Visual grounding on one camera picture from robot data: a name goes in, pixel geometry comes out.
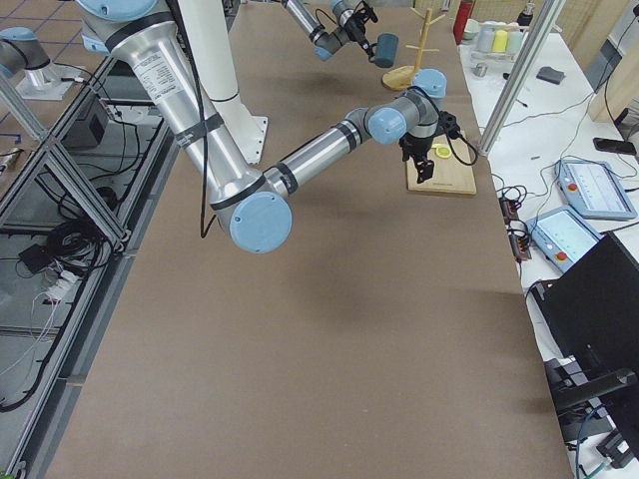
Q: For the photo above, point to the teach pendant near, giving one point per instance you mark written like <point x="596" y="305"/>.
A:
<point x="563" y="236"/>

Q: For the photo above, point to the yellow cup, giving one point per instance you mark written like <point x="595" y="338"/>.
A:
<point x="500" y="41"/>

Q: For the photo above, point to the teach pendant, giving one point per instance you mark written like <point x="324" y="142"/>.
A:
<point x="592" y="190"/>
<point x="563" y="236"/>

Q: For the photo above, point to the black smartphone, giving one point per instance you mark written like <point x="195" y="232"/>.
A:
<point x="614" y="146"/>

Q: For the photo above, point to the wooden cup storage rack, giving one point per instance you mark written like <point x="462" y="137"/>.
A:
<point x="400" y="78"/>

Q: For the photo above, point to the light blue cup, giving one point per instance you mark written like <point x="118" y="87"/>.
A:
<point x="485" y="39"/>

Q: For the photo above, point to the red bottle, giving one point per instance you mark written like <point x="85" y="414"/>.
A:
<point x="463" y="13"/>

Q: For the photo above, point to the teach pendant far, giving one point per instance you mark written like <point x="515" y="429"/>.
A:
<point x="592" y="190"/>

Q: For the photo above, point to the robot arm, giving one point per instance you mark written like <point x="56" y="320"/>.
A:
<point x="326" y="43"/>
<point x="180" y="52"/>

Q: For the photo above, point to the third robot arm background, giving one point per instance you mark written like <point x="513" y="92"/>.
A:
<point x="21" y="52"/>

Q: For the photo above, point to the lemon slice on knife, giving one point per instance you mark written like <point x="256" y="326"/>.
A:
<point x="445" y="157"/>

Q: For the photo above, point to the blue cup with handle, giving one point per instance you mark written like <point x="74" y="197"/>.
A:
<point x="385" y="50"/>

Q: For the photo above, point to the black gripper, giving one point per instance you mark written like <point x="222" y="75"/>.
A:
<point x="355" y="28"/>
<point x="415" y="149"/>

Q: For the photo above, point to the bamboo cutting board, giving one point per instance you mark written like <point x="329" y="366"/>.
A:
<point x="450" y="176"/>

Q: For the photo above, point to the aluminium frame post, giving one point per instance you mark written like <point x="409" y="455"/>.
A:
<point x="530" y="50"/>

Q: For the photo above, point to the black monitor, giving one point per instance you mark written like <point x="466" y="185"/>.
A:
<point x="592" y="309"/>

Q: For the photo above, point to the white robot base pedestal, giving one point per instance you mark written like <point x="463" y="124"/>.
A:
<point x="207" y="33"/>

